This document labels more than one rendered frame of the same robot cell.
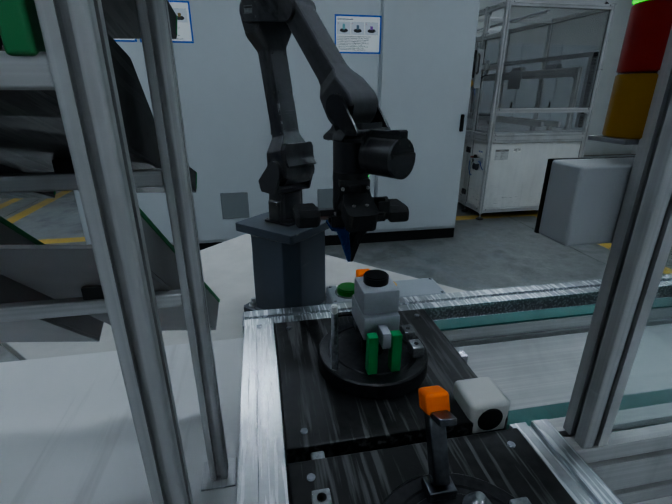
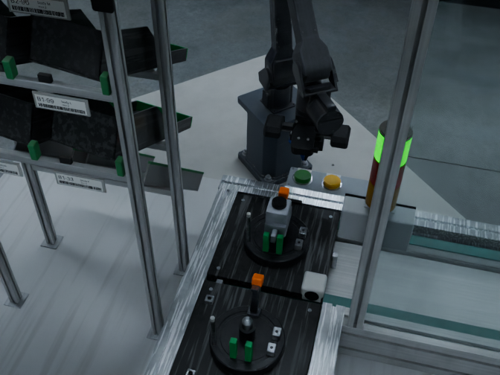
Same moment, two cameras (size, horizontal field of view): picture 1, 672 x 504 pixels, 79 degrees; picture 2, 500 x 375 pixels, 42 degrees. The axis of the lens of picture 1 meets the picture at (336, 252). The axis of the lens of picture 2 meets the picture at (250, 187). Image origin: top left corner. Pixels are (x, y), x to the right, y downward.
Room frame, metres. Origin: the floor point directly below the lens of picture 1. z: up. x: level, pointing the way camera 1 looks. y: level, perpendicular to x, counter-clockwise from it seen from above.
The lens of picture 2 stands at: (-0.42, -0.37, 2.04)
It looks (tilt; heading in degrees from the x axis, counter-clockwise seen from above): 45 degrees down; 24
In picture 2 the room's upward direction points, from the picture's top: 1 degrees clockwise
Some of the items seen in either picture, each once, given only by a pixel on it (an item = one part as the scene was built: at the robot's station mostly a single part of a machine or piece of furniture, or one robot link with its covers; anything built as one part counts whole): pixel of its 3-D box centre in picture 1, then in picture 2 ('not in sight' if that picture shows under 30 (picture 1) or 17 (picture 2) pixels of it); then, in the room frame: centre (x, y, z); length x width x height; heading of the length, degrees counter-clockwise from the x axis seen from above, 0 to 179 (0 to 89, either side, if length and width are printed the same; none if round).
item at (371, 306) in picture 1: (377, 304); (277, 216); (0.43, -0.05, 1.06); 0.08 x 0.04 x 0.07; 11
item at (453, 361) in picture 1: (371, 367); (276, 244); (0.44, -0.05, 0.96); 0.24 x 0.24 x 0.02; 11
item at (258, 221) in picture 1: (289, 266); (276, 134); (0.77, 0.10, 0.96); 0.15 x 0.15 x 0.20; 56
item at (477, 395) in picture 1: (479, 404); (313, 286); (0.36, -0.16, 0.97); 0.05 x 0.05 x 0.04; 11
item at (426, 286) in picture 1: (384, 303); (330, 192); (0.67, -0.09, 0.93); 0.21 x 0.07 x 0.06; 101
